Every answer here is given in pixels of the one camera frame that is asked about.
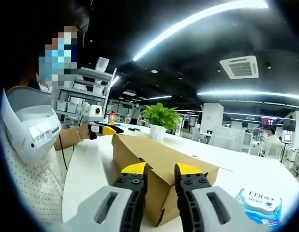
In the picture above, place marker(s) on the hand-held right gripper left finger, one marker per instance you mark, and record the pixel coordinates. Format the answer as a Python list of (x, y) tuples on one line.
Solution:
[(108, 210)]

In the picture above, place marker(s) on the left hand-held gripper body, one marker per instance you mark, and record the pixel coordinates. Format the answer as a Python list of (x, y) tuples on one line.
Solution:
[(93, 112)]

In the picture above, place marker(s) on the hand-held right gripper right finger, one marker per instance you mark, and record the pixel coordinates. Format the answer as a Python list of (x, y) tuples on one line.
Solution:
[(207, 210)]

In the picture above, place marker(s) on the light blue wet wipes pack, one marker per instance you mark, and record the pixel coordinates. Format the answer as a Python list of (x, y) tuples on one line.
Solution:
[(258, 205)]

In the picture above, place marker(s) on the brown cardboard shoe box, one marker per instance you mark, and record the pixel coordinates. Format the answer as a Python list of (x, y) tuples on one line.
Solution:
[(163, 154)]

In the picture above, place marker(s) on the yellow container with red lid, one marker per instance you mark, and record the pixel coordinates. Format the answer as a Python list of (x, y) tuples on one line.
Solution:
[(111, 119)]

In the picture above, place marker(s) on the blue tissue box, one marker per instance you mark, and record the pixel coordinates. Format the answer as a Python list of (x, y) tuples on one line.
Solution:
[(119, 124)]

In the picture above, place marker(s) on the person's left hand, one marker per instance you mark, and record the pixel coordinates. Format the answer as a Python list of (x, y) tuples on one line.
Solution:
[(83, 131)]

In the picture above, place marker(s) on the grey storage shelf rack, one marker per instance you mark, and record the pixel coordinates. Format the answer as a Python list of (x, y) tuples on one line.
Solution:
[(91, 94)]

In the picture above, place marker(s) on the flat black device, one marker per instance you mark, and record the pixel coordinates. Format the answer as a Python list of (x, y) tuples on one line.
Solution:
[(134, 128)]

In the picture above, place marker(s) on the short ceiling light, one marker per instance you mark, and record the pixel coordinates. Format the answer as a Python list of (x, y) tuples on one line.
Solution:
[(115, 81)]

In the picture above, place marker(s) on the green plant in white pot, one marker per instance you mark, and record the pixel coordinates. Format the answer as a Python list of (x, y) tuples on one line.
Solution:
[(161, 116)]

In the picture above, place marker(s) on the white chest-worn device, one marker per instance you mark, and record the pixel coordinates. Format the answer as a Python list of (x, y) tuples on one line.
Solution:
[(31, 125)]

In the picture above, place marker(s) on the person's dotted white shirt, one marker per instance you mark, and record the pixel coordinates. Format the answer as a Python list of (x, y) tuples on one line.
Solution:
[(31, 183)]

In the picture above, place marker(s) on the monitor with red picture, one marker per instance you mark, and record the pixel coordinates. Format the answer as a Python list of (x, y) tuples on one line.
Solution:
[(269, 121)]

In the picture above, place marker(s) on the dark monitor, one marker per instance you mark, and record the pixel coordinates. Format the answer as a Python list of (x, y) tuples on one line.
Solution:
[(289, 123)]

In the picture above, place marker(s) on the long straight ceiling light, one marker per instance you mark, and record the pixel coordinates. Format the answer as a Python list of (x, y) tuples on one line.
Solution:
[(248, 93)]

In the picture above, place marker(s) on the long curved ceiling light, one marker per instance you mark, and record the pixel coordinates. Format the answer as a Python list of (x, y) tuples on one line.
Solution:
[(188, 20)]

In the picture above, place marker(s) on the ceiling air conditioner unit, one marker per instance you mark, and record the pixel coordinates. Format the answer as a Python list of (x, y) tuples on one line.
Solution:
[(239, 67)]

